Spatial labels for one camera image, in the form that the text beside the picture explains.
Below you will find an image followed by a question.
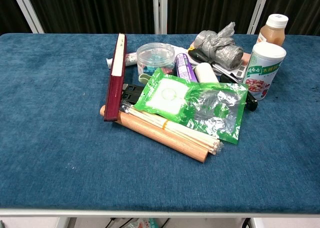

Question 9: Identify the green plastic package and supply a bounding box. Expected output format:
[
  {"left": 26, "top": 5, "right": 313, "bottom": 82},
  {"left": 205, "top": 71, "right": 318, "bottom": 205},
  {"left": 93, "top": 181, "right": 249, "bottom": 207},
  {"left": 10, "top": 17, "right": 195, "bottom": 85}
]
[{"left": 133, "top": 67, "right": 249, "bottom": 145}]

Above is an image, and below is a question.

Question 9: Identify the wooden rolling pin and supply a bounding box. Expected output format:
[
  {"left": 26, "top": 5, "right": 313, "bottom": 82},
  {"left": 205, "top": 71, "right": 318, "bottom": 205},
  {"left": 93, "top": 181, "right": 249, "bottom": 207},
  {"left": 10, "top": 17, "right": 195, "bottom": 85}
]
[{"left": 99, "top": 104, "right": 209, "bottom": 164}]

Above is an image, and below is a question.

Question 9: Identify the black plastic clip holder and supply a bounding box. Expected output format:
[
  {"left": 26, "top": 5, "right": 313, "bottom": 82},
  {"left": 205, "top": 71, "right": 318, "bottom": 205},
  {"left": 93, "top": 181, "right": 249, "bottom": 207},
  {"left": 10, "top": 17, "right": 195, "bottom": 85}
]
[{"left": 121, "top": 83, "right": 145, "bottom": 104}]

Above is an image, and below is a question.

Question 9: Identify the pale green plastic cup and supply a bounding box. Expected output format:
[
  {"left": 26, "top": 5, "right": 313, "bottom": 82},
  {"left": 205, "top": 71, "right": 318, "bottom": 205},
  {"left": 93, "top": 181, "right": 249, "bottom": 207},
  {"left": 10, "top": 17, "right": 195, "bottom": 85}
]
[{"left": 138, "top": 73, "right": 153, "bottom": 85}]

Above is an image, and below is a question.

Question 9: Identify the bundle of bamboo skewers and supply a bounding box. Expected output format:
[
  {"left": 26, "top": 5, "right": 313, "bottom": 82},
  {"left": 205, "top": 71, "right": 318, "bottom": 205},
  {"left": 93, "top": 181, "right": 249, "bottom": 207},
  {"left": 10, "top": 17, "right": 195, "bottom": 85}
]
[{"left": 119, "top": 104, "right": 224, "bottom": 157}]

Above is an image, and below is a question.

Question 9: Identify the purple snack wrapper tube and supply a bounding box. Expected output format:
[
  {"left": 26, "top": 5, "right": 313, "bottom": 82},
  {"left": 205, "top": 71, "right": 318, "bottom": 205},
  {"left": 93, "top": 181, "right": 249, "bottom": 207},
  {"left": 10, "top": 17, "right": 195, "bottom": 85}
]
[{"left": 175, "top": 52, "right": 198, "bottom": 83}]

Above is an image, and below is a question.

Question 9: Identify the dark red hardcover book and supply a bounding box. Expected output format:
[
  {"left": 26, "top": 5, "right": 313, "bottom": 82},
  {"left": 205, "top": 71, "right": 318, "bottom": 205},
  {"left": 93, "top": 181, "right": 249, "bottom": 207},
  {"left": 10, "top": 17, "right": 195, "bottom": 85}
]
[{"left": 103, "top": 33, "right": 128, "bottom": 123}]

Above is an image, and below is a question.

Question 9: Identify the clear round plastic container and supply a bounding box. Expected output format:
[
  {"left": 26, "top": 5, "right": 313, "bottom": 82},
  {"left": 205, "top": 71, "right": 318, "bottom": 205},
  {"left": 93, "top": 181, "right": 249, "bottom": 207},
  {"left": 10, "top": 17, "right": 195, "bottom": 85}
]
[{"left": 136, "top": 42, "right": 176, "bottom": 75}]

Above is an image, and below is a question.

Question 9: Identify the white patterned tube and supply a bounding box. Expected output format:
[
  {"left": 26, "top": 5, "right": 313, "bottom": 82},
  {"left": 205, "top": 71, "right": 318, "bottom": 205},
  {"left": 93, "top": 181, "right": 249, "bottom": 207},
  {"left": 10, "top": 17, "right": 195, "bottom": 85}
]
[{"left": 106, "top": 52, "right": 138, "bottom": 70}]

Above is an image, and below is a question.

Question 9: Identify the white cylindrical roll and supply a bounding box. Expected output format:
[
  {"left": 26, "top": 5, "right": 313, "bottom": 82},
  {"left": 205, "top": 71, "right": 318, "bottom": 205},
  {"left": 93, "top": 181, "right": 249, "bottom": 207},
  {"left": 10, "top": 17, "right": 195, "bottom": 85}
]
[{"left": 194, "top": 62, "right": 220, "bottom": 84}]

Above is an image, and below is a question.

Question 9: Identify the grey garbage bag roll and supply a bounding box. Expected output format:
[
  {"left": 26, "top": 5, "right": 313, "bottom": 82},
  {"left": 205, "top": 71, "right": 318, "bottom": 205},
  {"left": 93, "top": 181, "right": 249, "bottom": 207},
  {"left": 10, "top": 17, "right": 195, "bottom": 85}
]
[{"left": 193, "top": 21, "right": 244, "bottom": 70}]

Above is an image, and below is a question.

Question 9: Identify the grey calculator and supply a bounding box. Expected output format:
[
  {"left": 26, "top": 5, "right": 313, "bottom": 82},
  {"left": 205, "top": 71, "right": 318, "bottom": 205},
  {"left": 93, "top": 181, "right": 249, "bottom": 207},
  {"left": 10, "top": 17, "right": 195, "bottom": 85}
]
[{"left": 212, "top": 61, "right": 247, "bottom": 80}]

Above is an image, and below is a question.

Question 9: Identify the blue velvet table cloth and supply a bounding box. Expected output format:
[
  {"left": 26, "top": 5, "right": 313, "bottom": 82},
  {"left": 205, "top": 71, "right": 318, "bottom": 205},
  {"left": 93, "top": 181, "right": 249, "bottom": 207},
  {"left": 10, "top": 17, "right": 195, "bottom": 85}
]
[{"left": 0, "top": 32, "right": 320, "bottom": 215}]

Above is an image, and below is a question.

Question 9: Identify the green labelled white can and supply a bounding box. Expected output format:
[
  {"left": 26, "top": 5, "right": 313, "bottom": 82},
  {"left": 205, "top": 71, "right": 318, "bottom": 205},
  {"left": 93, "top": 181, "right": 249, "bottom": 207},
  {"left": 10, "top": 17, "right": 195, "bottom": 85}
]
[{"left": 242, "top": 42, "right": 287, "bottom": 102}]

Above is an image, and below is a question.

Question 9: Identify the juice bottle white cap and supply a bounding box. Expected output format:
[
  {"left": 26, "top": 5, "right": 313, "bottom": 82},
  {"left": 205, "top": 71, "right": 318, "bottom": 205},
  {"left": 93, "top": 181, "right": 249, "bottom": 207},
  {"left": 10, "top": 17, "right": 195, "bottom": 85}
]
[{"left": 255, "top": 13, "right": 290, "bottom": 47}]

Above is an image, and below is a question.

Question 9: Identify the black handled tool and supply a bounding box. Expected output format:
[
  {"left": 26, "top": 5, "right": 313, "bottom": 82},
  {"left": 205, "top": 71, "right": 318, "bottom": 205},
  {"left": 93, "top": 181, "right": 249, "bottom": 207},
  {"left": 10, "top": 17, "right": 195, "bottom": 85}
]
[{"left": 187, "top": 47, "right": 216, "bottom": 65}]

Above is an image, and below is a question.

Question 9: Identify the black handled knife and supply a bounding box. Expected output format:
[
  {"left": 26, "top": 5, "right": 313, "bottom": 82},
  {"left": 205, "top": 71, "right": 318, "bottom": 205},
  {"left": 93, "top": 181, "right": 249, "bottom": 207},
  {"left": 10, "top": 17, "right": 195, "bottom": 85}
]
[{"left": 219, "top": 74, "right": 259, "bottom": 112}]

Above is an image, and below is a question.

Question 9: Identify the white metal frame post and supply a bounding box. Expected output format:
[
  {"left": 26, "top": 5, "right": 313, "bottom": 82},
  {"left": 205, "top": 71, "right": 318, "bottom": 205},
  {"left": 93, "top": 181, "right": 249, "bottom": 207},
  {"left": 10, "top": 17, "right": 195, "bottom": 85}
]
[
  {"left": 9, "top": 0, "right": 45, "bottom": 34},
  {"left": 152, "top": 0, "right": 169, "bottom": 35},
  {"left": 246, "top": 0, "right": 272, "bottom": 35}
]

